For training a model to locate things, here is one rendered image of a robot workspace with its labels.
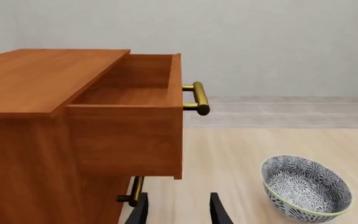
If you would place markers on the open wooden drawer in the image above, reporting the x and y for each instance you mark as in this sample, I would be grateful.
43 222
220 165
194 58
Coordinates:
129 126

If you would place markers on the patterned black and white bowl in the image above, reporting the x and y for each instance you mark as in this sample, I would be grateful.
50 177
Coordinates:
306 187

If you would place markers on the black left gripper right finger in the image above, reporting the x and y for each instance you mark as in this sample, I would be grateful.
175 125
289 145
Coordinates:
221 212

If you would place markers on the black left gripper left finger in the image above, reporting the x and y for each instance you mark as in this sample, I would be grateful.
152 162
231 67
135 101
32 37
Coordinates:
139 211

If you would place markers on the wooden cabinet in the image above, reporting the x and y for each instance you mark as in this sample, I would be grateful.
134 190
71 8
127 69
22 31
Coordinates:
26 112

